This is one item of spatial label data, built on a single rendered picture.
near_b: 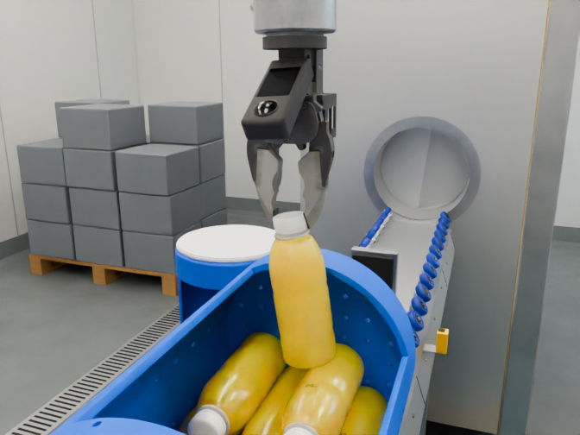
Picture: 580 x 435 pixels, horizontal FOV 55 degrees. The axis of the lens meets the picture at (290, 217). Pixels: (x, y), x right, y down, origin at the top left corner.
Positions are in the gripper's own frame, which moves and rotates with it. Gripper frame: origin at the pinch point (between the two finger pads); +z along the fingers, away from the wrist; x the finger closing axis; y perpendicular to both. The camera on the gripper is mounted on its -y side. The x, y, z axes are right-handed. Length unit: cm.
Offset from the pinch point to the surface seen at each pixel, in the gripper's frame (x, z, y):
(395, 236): 5, 36, 116
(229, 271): 33, 29, 51
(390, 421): -13.8, 18.0, -9.0
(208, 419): 4.7, 19.1, -13.2
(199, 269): 40, 29, 50
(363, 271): -7.1, 8.7, 8.2
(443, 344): -16, 38, 48
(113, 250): 208, 99, 232
